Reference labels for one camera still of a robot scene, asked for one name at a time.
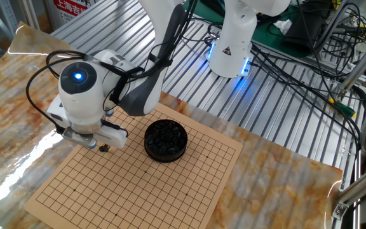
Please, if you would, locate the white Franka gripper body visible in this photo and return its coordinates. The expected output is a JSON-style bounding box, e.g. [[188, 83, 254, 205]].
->
[[46, 94, 129, 149]]

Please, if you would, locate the black bowl of Go stones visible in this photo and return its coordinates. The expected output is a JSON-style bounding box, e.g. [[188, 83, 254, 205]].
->
[[144, 119, 189, 163]]

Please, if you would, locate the tan Go board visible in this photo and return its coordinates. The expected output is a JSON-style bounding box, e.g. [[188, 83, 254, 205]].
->
[[23, 102, 244, 229]]

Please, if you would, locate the orange marble pattern mat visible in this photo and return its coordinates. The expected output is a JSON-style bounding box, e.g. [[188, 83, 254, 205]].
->
[[0, 21, 343, 229]]

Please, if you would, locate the red white sign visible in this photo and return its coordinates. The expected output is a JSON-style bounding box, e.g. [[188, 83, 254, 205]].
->
[[53, 0, 90, 23]]

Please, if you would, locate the green cutting mat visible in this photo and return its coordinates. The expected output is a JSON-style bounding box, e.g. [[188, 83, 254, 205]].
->
[[182, 0, 333, 60]]

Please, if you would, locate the crumpled white tissue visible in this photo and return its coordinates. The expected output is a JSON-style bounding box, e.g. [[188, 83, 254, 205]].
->
[[272, 18, 294, 36]]

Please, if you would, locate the black box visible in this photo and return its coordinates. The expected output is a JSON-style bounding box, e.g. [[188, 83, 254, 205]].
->
[[281, 6, 329, 52]]

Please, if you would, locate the green yellow screwdriver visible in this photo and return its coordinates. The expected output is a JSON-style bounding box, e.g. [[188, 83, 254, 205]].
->
[[328, 97, 358, 118]]

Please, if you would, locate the grey metal bar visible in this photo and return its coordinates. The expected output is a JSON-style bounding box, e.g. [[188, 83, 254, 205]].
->
[[313, 0, 351, 55]]

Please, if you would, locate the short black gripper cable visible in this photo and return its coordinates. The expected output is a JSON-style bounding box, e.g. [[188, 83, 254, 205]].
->
[[102, 119, 130, 137]]

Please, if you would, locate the long black camera cable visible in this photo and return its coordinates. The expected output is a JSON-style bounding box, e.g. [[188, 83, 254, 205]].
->
[[25, 50, 87, 134]]

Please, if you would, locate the white metal post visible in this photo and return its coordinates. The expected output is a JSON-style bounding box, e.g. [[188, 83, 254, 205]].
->
[[19, 0, 41, 31]]

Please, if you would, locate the grey metal shelf frame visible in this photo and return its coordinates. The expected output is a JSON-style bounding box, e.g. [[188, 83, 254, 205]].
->
[[0, 0, 20, 42]]

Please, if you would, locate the aluminium frame bar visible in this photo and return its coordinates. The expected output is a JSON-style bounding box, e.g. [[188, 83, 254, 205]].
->
[[338, 34, 366, 93], [330, 162, 366, 220]]

